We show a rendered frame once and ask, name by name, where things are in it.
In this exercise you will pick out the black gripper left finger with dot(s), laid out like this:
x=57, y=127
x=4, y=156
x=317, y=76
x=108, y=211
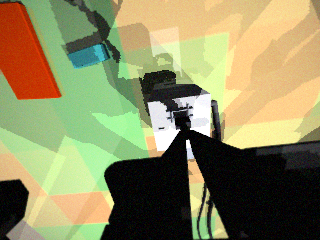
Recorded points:
x=166, y=173

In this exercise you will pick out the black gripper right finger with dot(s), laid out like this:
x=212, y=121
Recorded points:
x=231, y=174

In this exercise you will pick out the light blue rectangular block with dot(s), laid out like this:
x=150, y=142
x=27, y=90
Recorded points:
x=89, y=56

